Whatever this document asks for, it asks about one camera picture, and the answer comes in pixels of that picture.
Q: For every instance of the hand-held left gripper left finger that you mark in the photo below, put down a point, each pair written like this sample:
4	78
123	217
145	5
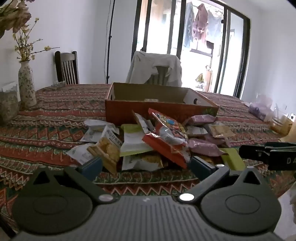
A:
91	165

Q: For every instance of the yellow cracker packet right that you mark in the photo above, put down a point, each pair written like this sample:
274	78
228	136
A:
220	131

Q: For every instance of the flat green snack packet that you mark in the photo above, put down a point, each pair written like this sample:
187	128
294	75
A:
233	160

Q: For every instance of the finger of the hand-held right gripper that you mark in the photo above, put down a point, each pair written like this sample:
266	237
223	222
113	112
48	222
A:
252	152

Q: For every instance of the wooden balcony board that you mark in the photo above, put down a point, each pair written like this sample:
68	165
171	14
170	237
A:
208	78

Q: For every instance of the hanging maroon garment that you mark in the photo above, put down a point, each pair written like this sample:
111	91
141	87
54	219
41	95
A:
200	23

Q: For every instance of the floral ceramic vase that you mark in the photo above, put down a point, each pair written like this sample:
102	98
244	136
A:
27	85

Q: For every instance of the white printed snack packet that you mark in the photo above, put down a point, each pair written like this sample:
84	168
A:
94	133
78	153
196	131

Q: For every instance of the dark wooden chair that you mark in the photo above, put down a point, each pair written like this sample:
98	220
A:
67	69

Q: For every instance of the hanging grey shirt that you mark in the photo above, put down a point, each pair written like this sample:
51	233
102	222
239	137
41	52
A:
215	23

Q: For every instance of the yellow flower branches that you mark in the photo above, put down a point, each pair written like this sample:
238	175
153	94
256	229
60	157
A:
24	49

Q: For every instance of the pink plastic bag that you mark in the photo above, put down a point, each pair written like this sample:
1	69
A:
261	109

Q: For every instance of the yellow balcony object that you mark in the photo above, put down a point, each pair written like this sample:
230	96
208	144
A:
200	81

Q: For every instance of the pink flower bouquet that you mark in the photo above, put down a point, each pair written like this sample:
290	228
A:
13	16

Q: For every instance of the large red snack bag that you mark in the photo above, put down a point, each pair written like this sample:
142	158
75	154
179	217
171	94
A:
168	139

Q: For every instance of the black sliding door frame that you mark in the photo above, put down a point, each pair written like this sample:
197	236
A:
244	58

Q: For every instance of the black lamp stand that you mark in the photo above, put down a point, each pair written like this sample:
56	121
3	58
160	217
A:
109	46

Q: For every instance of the pink snack packet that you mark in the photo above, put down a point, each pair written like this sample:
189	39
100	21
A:
215	141
203	147
201	119

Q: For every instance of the white cracker snack packet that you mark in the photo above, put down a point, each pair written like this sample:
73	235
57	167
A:
107	153
143	162

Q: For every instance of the beige jacket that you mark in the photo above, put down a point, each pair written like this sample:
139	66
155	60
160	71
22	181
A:
143	67

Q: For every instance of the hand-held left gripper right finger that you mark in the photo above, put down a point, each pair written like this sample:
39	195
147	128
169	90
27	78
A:
201	166

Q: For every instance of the clear glass cup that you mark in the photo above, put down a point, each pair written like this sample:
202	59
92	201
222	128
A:
281	122

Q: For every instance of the orange cardboard box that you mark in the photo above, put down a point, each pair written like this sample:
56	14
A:
129	111

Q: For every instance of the silver printed snack packet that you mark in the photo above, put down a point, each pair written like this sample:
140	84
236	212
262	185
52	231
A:
142	122

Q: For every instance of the yellow-green snack packet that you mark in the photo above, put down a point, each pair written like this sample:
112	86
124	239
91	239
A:
131	143

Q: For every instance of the hanging blue jeans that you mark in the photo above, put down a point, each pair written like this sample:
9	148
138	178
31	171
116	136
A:
188	25

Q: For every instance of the wooden chair under jacket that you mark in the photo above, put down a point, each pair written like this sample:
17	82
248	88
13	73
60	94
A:
160	76

